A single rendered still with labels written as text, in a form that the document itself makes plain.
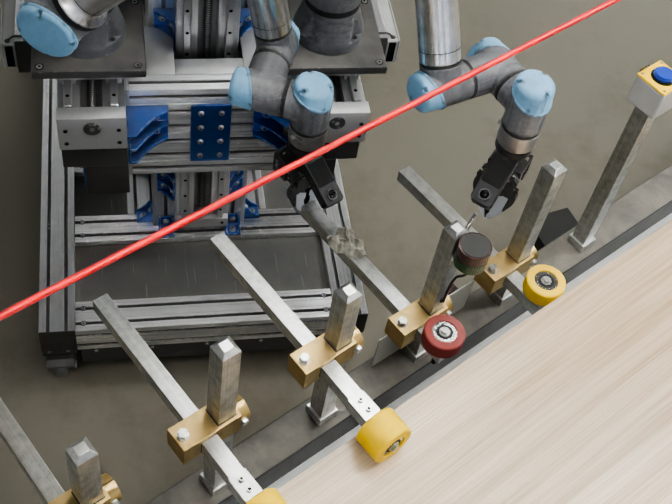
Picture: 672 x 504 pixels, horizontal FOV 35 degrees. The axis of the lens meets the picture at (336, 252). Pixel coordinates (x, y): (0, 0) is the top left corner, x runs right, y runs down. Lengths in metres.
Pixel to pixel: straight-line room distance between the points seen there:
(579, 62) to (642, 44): 0.29
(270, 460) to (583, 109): 2.17
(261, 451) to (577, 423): 0.59
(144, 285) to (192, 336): 0.19
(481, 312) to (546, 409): 0.40
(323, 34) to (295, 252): 0.88
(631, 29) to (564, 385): 2.43
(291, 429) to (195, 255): 0.94
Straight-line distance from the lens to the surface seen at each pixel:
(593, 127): 3.80
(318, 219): 2.17
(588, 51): 4.08
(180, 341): 2.82
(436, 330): 2.00
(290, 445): 2.06
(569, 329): 2.08
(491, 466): 1.89
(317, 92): 1.95
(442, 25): 1.87
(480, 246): 1.86
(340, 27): 2.21
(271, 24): 2.03
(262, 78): 1.99
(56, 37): 1.99
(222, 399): 1.70
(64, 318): 2.80
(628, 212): 2.59
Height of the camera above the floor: 2.54
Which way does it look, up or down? 52 degrees down
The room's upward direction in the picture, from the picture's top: 11 degrees clockwise
